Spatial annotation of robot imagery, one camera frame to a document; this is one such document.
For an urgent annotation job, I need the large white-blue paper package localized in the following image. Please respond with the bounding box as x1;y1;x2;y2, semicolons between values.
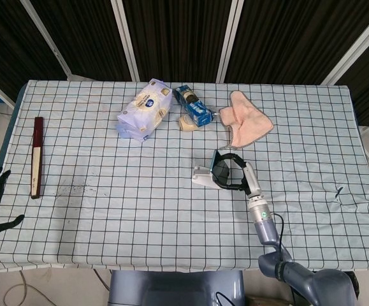
116;78;173;142

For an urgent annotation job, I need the dark red folded fan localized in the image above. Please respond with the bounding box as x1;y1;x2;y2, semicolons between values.
30;117;45;200

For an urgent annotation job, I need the black smartphone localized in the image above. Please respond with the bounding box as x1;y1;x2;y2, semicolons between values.
210;149;236;187

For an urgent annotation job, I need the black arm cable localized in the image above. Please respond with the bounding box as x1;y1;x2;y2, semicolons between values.
271;212;286;252

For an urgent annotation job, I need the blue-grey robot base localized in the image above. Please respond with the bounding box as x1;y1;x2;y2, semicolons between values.
107;270;245;306

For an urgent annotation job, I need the white floor cable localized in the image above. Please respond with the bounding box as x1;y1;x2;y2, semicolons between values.
2;270;53;306

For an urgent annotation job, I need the blue cardboard box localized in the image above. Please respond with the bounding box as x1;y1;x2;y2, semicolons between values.
172;85;213;127

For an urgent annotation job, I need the checkered light blue tablecloth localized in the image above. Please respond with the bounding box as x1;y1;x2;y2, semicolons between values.
0;79;369;273

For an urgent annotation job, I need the pink cloth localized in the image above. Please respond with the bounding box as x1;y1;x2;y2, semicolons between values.
218;91;275;150

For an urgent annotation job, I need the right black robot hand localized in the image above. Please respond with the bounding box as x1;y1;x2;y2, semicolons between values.
215;152;263;198

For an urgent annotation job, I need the beige bottle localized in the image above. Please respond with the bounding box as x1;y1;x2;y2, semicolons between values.
178;114;201;132

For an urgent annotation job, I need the white folding phone stand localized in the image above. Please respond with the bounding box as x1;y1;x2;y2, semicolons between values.
192;164;223;189

